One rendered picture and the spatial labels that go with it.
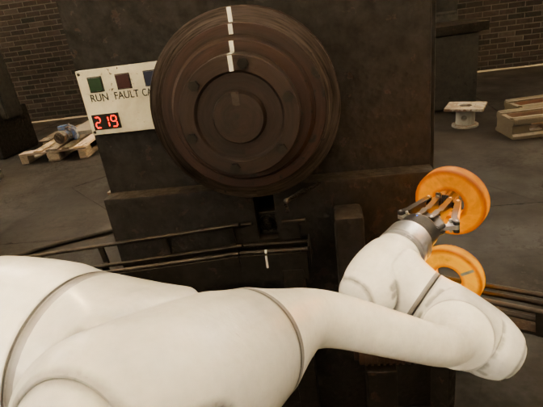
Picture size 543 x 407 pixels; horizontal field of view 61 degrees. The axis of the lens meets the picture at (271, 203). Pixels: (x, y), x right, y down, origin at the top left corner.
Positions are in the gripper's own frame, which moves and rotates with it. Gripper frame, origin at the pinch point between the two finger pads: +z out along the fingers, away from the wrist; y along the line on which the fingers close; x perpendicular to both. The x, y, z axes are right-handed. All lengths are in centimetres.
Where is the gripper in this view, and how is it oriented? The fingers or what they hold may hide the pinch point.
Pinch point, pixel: (451, 194)
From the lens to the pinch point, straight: 108.4
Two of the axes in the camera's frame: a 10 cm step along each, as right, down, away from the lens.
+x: -1.6, -8.9, -4.3
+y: 7.7, 1.6, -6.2
